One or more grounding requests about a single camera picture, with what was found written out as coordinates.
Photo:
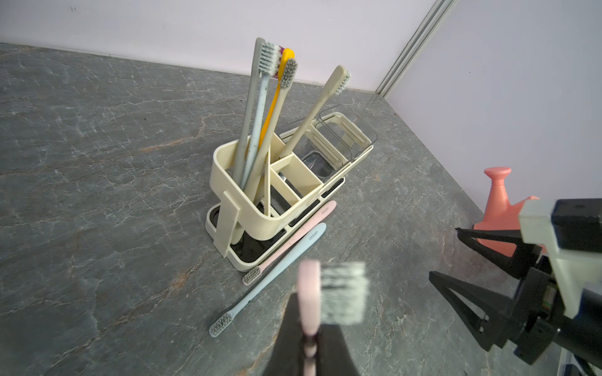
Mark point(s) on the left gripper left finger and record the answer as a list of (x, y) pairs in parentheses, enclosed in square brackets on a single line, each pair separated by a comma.
[(287, 358)]

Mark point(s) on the cream toothbrush holder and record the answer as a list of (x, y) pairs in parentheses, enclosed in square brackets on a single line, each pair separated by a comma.
[(291, 189)]

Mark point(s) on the pink toothbrush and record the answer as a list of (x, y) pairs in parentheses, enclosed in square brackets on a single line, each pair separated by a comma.
[(314, 220), (331, 293)]

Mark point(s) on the yellow toothbrush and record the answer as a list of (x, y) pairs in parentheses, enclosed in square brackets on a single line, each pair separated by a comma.
[(285, 56)]

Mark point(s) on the light blue toothbrush vertical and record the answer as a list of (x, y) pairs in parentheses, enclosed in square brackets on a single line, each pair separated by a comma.
[(268, 67)]

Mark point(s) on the light blue toothbrush near holder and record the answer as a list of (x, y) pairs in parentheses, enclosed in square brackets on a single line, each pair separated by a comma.
[(300, 247)]

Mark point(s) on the pink watering can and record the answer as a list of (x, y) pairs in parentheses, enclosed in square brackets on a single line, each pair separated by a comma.
[(499, 213)]

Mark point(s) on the grey-green toothbrush vertical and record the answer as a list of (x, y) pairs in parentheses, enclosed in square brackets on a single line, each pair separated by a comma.
[(253, 86)]

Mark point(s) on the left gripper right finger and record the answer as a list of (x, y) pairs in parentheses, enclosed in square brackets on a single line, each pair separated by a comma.
[(334, 358)]

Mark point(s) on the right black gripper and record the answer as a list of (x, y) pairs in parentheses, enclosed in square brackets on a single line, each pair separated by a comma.
[(489, 315)]

